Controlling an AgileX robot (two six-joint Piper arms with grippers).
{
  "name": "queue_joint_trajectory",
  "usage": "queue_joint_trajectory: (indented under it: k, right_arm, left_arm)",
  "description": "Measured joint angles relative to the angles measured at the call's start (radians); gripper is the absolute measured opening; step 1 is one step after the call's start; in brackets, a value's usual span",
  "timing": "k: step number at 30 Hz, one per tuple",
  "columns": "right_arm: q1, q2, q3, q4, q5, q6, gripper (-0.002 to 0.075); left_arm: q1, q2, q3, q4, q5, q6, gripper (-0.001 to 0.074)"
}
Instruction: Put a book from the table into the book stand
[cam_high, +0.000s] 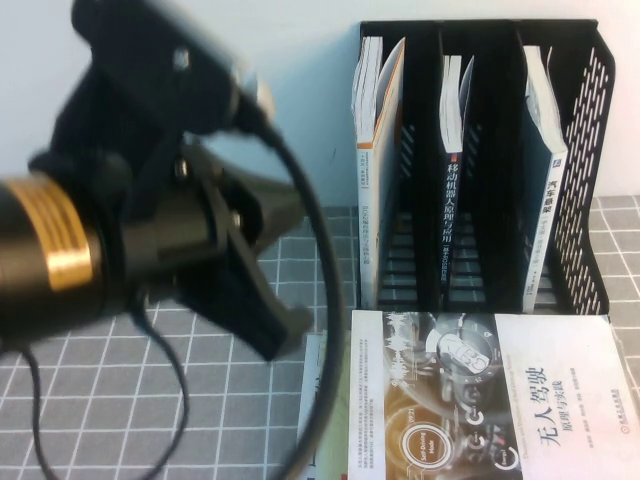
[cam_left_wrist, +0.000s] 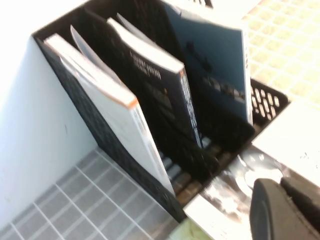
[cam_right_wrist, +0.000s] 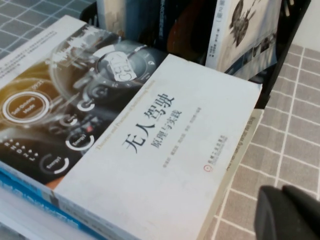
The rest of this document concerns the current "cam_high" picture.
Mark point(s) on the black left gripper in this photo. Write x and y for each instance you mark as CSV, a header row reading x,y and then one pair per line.
x,y
255,300

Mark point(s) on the white car suspension book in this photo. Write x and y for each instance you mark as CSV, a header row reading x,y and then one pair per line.
x,y
542,225

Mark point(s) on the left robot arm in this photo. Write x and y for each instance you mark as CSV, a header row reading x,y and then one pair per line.
x,y
60,235

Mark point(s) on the orange and white book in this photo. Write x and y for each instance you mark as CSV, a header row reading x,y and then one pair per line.
x,y
372,240

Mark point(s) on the black mesh book stand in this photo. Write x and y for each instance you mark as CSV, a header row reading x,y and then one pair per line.
x,y
425,200

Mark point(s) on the pale cover book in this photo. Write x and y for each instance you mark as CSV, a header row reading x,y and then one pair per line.
x,y
309,380

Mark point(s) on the black mobile robot book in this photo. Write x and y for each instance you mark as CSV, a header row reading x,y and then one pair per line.
x,y
452,225

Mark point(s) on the autonomous driving book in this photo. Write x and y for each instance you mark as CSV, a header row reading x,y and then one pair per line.
x,y
550,400

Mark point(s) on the grey checkered tablecloth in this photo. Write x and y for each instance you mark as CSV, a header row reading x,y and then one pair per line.
x,y
225,400

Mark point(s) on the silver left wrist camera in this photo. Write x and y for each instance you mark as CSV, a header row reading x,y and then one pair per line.
x,y
260,92

